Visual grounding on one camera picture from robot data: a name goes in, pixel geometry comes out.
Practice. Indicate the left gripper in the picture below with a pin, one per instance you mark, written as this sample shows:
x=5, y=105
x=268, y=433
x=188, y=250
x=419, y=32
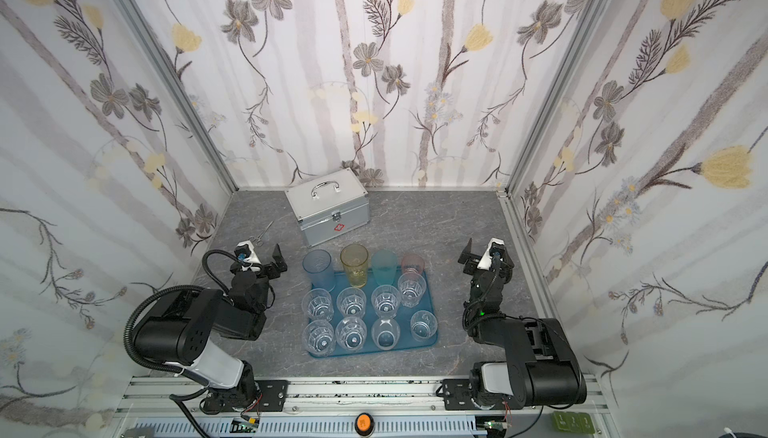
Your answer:
x=264, y=266

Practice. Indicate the blue plastic cup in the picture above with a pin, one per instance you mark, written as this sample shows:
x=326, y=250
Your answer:
x=318, y=265

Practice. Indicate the pink plastic cup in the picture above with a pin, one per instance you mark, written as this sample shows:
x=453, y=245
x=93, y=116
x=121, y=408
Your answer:
x=412, y=263

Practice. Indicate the clear glass tumbler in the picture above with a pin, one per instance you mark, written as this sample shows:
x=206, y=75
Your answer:
x=318, y=338
x=386, y=300
x=317, y=304
x=412, y=287
x=351, y=301
x=386, y=333
x=351, y=333

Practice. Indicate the yellow plastic cup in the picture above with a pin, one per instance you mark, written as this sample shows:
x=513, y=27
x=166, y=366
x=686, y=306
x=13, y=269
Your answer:
x=354, y=259

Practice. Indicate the teal plastic cup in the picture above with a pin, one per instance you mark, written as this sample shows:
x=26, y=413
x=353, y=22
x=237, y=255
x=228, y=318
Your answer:
x=384, y=266

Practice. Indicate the frosted clear plastic cup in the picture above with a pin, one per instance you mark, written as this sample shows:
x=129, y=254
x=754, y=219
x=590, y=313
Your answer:
x=423, y=325

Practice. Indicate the teal plastic tray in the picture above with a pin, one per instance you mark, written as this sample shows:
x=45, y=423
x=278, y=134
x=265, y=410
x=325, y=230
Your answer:
x=403, y=317

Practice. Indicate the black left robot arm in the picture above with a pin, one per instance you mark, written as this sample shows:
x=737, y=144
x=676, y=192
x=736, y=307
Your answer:
x=170, y=331

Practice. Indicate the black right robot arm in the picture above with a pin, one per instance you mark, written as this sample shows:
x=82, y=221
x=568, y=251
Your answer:
x=539, y=367

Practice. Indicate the small metal scissors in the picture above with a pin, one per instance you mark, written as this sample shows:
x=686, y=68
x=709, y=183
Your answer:
x=258, y=239

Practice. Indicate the silver first aid case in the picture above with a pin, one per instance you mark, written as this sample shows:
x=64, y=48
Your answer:
x=329, y=206

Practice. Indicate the orange emergency button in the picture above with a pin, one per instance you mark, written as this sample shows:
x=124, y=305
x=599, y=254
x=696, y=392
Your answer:
x=364, y=425

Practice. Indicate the green circuit board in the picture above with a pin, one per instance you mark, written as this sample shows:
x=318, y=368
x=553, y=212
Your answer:
x=573, y=423

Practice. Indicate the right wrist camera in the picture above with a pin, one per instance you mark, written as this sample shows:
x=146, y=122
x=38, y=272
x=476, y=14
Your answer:
x=493, y=256

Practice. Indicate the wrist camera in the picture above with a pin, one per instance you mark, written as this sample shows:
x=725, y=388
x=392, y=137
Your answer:
x=493, y=256
x=246, y=256

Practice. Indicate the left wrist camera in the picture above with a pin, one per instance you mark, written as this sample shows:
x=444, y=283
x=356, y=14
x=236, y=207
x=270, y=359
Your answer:
x=246, y=256

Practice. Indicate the white perforated cable duct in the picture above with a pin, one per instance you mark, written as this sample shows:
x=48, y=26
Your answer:
x=273, y=426

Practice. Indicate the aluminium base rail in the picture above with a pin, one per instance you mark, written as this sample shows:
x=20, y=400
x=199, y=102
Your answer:
x=349, y=397

